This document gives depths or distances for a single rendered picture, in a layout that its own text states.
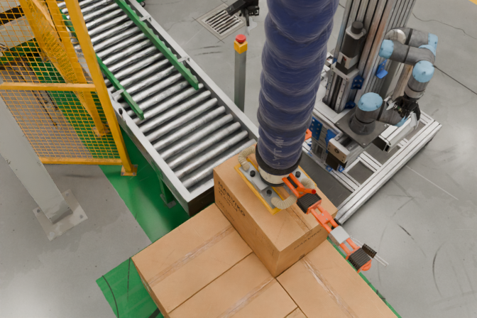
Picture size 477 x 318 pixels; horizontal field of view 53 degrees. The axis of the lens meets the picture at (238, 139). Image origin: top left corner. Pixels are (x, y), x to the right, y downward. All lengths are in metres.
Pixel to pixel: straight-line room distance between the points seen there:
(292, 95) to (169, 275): 1.46
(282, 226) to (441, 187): 1.81
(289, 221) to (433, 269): 1.45
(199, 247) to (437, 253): 1.75
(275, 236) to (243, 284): 0.45
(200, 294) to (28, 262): 1.40
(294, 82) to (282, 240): 1.02
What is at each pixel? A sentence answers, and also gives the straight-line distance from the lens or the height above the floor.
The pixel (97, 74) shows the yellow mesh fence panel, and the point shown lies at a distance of 2.95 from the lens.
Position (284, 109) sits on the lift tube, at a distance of 1.88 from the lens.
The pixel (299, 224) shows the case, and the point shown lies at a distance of 2.55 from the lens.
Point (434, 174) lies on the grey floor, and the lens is 4.08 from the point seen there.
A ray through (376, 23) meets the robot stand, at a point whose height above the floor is 1.60.
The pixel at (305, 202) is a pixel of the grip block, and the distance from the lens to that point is 2.32.
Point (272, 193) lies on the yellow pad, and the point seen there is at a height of 1.08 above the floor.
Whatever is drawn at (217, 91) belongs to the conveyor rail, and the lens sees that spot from 3.46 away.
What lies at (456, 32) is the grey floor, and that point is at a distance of 5.25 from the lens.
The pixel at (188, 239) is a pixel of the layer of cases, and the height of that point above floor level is 0.54.
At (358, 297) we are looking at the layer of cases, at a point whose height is 0.54.
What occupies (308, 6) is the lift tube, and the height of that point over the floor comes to 2.29.
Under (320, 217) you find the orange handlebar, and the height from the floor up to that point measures 1.20.
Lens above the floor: 3.25
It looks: 56 degrees down
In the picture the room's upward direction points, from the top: 1 degrees clockwise
